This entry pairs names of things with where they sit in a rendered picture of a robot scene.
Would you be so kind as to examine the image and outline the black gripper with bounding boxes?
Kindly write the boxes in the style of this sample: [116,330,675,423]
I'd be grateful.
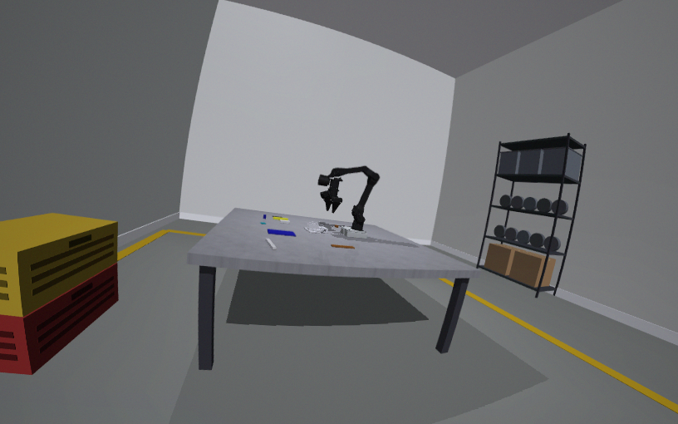
[324,187,342,213]

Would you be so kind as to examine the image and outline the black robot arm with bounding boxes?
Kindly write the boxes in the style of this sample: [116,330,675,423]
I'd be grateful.
[317,166,380,231]

